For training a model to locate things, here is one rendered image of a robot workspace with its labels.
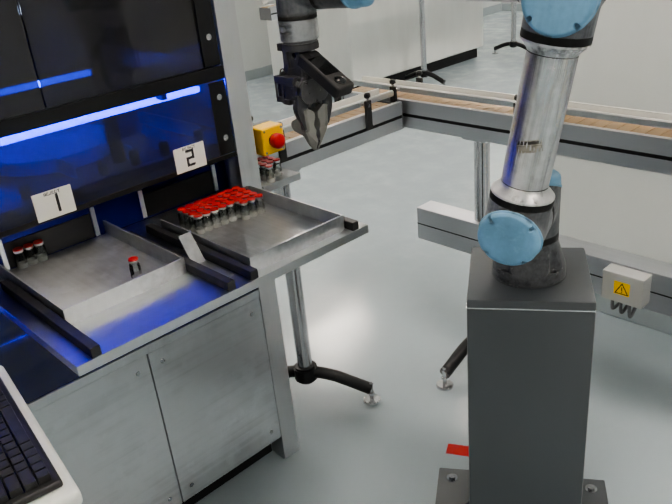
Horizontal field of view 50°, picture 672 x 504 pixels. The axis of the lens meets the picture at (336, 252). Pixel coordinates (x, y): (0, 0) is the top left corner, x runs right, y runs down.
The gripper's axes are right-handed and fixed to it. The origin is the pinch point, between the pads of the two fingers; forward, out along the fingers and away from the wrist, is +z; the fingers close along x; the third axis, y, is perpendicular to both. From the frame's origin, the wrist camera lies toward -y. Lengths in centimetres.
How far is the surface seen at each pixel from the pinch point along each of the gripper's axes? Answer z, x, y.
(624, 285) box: 58, -80, -29
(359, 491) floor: 110, -12, 12
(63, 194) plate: 6, 39, 38
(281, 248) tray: 19.3, 11.6, 1.3
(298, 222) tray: 21.5, -2.5, 12.7
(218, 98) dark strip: -4.1, -3.2, 38.7
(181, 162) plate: 8.1, 9.8, 38.6
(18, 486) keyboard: 27, 75, -16
